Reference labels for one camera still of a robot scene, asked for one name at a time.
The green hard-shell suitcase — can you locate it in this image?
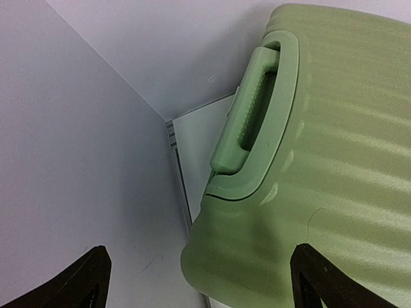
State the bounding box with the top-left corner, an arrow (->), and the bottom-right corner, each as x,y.
180,4 -> 410,307

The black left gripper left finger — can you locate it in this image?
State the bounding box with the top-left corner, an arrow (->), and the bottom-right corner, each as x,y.
3,245 -> 111,307

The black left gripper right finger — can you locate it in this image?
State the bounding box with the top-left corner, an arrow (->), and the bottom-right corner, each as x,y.
290,243 -> 394,307

